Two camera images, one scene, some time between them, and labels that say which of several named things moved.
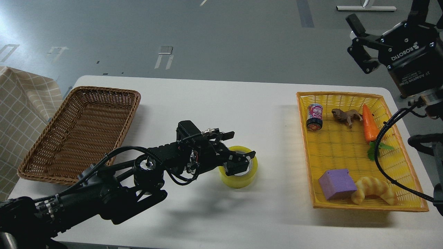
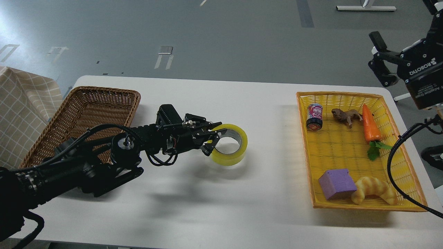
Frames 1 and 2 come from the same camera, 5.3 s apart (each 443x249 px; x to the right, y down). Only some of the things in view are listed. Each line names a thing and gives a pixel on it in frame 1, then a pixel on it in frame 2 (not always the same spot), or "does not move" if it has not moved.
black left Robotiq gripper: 208,154 -> 187,137
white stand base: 360,8 does not move
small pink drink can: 314,121 does not move
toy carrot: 372,130 does not move
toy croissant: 368,185 does not move
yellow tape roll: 242,180 -> 230,159
